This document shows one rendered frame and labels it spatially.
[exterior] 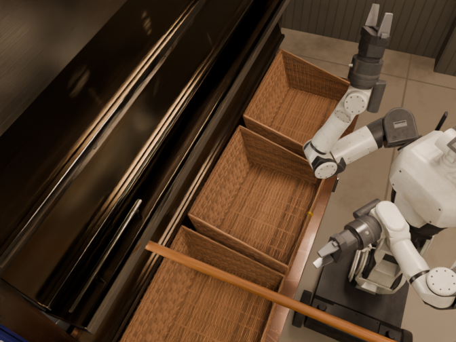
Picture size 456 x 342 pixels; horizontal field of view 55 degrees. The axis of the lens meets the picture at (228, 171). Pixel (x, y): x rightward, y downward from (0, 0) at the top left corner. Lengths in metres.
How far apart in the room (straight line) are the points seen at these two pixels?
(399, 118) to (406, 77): 2.35
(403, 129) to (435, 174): 0.18
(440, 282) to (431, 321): 1.49
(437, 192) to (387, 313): 1.21
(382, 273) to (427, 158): 0.70
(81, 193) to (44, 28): 0.44
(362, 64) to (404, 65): 2.63
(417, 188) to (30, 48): 1.13
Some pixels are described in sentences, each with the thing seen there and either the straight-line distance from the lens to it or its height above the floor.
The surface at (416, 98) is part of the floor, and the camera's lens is 3.71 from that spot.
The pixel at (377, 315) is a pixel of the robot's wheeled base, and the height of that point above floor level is 0.17.
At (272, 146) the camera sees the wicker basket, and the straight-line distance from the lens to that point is 2.16.
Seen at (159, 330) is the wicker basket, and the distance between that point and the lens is 1.93.
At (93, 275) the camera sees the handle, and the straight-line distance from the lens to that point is 1.15.
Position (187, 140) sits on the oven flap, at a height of 1.41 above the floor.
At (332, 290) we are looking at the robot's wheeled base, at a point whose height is 0.17.
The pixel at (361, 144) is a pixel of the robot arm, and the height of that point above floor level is 1.33.
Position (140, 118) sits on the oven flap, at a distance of 1.28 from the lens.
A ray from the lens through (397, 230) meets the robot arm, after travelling 1.38.
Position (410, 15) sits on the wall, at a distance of 3.87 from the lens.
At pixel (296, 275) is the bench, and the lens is 2.06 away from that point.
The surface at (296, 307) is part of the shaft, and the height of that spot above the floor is 1.20.
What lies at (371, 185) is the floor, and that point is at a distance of 3.08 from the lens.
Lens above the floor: 2.48
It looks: 55 degrees down
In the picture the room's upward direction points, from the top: 2 degrees counter-clockwise
